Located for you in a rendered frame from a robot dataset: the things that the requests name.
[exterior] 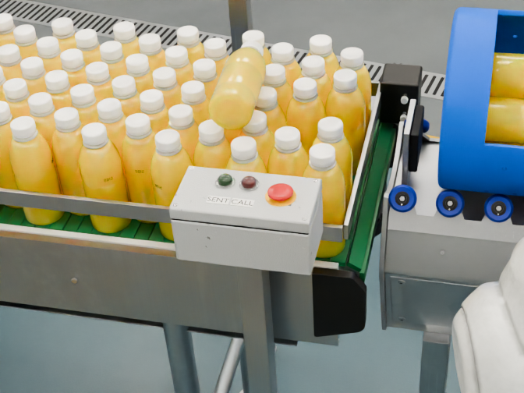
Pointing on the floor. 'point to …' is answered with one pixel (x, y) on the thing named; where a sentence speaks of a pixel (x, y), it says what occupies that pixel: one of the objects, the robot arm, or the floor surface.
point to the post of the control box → (257, 329)
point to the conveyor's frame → (172, 294)
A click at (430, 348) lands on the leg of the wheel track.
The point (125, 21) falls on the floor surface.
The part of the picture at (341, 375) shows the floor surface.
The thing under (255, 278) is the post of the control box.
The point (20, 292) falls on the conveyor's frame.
